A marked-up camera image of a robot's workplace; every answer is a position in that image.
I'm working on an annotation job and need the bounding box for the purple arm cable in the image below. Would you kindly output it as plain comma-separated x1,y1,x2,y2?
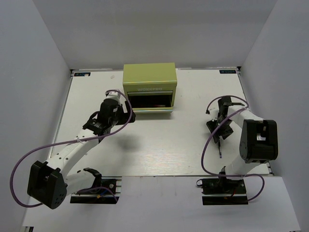
201,95,265,203
12,89,133,208

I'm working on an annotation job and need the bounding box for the red pen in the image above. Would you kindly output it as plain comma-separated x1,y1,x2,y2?
154,105,166,108

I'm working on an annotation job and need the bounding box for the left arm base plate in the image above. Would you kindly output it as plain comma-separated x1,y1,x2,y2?
70,176,122,204

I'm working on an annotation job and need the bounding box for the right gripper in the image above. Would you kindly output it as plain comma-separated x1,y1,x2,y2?
207,116,234,143

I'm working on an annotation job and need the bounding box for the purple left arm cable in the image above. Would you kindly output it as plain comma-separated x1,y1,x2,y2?
12,89,133,208

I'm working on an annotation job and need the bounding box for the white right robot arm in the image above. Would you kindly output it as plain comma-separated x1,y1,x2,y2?
202,95,278,193

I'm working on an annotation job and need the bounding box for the green metal drawer cabinet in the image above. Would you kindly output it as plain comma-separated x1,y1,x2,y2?
123,63,177,114

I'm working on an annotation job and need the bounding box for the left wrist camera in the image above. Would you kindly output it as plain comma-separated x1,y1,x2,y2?
105,90,121,104

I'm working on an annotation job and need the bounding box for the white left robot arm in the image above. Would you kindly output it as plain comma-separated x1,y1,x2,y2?
27,99,135,209

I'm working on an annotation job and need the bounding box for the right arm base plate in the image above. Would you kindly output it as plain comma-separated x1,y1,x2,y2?
196,177,248,205

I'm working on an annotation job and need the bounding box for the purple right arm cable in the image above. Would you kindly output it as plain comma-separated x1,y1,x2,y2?
201,95,265,203

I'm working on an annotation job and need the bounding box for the blue pen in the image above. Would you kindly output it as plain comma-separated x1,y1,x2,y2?
218,141,222,159

